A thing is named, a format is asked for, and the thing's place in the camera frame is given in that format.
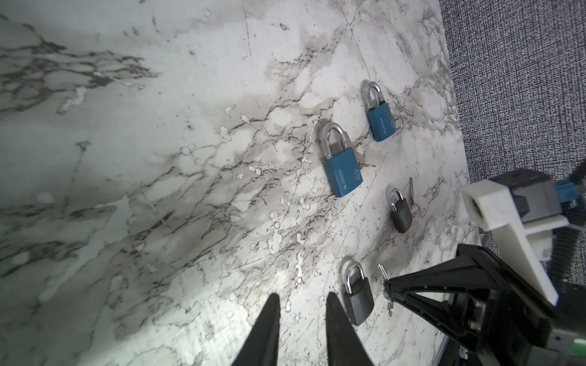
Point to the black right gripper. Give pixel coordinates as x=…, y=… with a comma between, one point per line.
x=494, y=314

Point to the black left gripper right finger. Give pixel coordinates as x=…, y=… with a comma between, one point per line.
x=343, y=344

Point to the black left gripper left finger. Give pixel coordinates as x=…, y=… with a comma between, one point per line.
x=262, y=344

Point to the black padlock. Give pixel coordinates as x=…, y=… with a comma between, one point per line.
x=357, y=297
x=401, y=215

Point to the blue padlock with key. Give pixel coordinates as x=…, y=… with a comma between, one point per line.
x=379, y=114

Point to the loose small key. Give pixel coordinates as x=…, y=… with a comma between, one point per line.
x=386, y=293
x=415, y=208

